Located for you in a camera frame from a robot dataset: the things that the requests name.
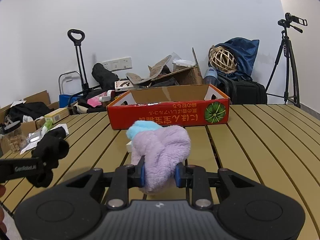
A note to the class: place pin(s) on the blue water bottle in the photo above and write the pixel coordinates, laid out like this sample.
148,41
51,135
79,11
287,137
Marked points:
211,77

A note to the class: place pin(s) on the woven rattan ball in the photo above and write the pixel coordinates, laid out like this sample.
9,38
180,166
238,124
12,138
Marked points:
222,59

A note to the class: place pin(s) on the yellow small carton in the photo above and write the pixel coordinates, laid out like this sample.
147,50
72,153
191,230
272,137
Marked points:
57,115

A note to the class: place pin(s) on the white paper sheet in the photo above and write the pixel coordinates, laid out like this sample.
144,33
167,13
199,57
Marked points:
33,139

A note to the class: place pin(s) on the light blue plush toy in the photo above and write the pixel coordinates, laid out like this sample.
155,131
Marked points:
141,126

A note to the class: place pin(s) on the black camera tripod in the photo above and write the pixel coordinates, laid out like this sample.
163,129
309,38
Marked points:
286,50

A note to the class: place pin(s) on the black suitcase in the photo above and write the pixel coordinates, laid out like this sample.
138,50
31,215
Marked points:
242,92

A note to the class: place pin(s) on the green white small bottle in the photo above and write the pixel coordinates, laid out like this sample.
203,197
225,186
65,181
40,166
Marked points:
46,127

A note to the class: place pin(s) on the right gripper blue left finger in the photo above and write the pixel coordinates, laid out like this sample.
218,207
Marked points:
141,172

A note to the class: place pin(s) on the black hand trolley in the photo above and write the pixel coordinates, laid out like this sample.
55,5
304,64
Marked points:
77,37

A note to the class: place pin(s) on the black clothing pile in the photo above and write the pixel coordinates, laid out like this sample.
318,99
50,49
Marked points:
33,109

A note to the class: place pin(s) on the clear jar of blocks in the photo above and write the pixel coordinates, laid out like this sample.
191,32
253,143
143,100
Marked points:
13,137

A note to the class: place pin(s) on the red cardboard pumpkin box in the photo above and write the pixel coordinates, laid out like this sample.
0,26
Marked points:
186,105

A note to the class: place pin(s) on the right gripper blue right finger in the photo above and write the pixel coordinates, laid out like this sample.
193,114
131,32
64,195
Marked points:
179,173

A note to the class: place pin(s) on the blue velvet bag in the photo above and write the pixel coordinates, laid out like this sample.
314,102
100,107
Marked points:
245,52

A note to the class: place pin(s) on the black sock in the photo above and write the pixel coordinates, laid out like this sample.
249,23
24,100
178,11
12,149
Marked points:
51,148

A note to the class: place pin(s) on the lilac fluffy plush cloth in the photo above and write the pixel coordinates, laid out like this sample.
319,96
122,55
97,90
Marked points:
163,149

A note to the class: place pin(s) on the person's hand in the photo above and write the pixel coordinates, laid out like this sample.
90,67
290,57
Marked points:
2,215

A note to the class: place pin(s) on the white wall socket strip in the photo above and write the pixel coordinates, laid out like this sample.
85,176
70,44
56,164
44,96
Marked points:
118,64

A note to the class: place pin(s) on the blue crate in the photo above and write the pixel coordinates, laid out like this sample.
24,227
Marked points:
65,99

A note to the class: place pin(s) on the black bag by wall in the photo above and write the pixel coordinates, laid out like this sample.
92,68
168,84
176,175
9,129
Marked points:
104,77

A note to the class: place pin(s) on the brown open cardboard box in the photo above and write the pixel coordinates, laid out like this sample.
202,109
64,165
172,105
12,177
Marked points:
170,71

